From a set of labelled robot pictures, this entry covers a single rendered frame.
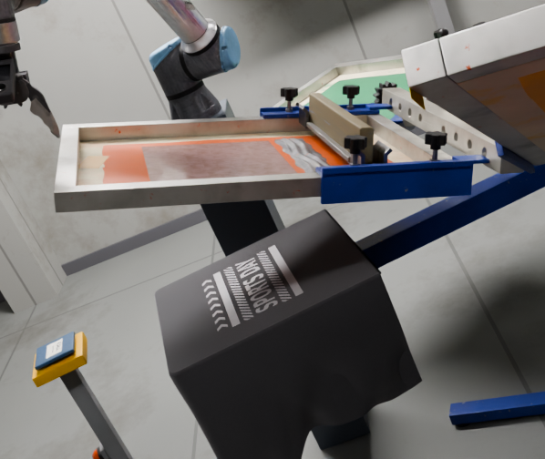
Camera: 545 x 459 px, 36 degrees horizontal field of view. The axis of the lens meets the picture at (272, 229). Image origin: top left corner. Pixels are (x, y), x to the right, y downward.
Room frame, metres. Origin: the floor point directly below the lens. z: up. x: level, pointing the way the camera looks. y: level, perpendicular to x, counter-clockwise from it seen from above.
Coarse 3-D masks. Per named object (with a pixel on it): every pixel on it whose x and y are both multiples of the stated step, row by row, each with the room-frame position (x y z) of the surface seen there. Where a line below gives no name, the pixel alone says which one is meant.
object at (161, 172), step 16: (240, 160) 1.74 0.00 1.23; (256, 160) 1.73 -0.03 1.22; (272, 160) 1.73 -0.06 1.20; (288, 160) 1.72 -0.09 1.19; (336, 160) 1.71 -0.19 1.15; (112, 176) 1.66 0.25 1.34; (128, 176) 1.65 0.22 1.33; (144, 176) 1.65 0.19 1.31; (160, 176) 1.64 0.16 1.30; (176, 176) 1.63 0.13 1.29; (192, 176) 1.63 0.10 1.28; (208, 176) 1.62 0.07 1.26; (224, 176) 1.62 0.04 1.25; (240, 176) 1.61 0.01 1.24
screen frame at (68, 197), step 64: (64, 128) 1.97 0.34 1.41; (128, 128) 1.99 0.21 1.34; (192, 128) 1.99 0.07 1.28; (256, 128) 2.00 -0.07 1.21; (384, 128) 1.88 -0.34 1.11; (64, 192) 1.44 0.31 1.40; (128, 192) 1.44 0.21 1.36; (192, 192) 1.45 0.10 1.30; (256, 192) 1.45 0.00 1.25; (320, 192) 1.46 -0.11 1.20
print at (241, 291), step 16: (256, 256) 1.88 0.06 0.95; (272, 256) 1.84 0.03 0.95; (224, 272) 1.87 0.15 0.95; (240, 272) 1.83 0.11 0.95; (256, 272) 1.79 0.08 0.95; (272, 272) 1.75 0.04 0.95; (288, 272) 1.72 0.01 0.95; (208, 288) 1.82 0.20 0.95; (224, 288) 1.78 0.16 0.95; (240, 288) 1.75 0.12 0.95; (256, 288) 1.71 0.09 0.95; (272, 288) 1.68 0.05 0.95; (288, 288) 1.64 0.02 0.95; (208, 304) 1.74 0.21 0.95; (224, 304) 1.70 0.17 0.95; (240, 304) 1.67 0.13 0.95; (256, 304) 1.64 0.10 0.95; (272, 304) 1.60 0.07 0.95; (224, 320) 1.63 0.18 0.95; (240, 320) 1.60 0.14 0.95
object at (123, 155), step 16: (128, 144) 1.93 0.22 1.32; (144, 144) 1.93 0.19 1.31; (160, 144) 1.92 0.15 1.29; (176, 144) 1.92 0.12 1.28; (192, 144) 1.91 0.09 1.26; (208, 144) 1.90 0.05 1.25; (224, 144) 1.90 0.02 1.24; (240, 144) 1.89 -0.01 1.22; (256, 144) 1.89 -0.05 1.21; (272, 144) 1.88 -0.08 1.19; (320, 144) 1.86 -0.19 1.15; (112, 160) 1.78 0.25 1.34; (128, 160) 1.78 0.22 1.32; (144, 160) 1.77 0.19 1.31; (160, 160) 1.77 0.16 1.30; (176, 160) 1.76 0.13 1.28; (192, 160) 1.76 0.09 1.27; (208, 160) 1.75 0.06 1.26; (224, 160) 1.74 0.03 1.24
